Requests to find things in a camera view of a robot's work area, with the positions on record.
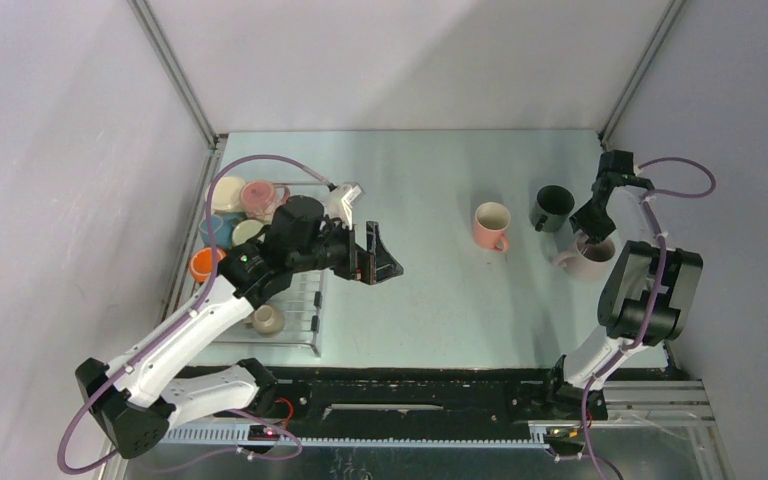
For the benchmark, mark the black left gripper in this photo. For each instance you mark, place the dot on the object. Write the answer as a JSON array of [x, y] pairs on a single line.
[[385, 267]]

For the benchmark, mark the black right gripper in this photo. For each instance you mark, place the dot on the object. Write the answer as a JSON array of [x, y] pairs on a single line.
[[581, 220]]

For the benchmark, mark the lilac mug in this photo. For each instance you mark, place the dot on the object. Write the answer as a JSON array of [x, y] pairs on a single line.
[[588, 262]]

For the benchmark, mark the dark grey mug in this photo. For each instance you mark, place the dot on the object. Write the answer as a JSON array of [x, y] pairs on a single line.
[[553, 204]]

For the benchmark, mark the pink mug white inside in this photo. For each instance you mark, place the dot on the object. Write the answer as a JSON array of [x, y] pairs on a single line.
[[490, 224]]

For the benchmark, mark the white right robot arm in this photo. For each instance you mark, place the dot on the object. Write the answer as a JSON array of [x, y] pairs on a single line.
[[646, 298]]

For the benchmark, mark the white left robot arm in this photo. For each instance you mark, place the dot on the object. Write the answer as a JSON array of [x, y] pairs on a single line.
[[138, 397]]

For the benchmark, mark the small beige cup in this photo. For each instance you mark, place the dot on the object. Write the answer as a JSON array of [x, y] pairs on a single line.
[[268, 321]]

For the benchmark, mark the pink patterned mug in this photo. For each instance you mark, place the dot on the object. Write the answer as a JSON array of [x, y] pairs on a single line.
[[260, 199]]

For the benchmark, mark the light green mug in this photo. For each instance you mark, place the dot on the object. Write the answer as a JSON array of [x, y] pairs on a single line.
[[246, 230]]

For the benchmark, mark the light blue mug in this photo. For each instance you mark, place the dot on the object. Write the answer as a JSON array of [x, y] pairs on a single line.
[[217, 230]]

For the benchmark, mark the cream mug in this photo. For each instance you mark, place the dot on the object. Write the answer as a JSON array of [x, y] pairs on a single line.
[[226, 195]]

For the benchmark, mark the orange mug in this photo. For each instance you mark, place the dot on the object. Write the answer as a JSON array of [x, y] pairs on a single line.
[[203, 264]]

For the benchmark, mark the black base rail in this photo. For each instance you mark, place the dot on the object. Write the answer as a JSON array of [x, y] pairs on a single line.
[[408, 404]]

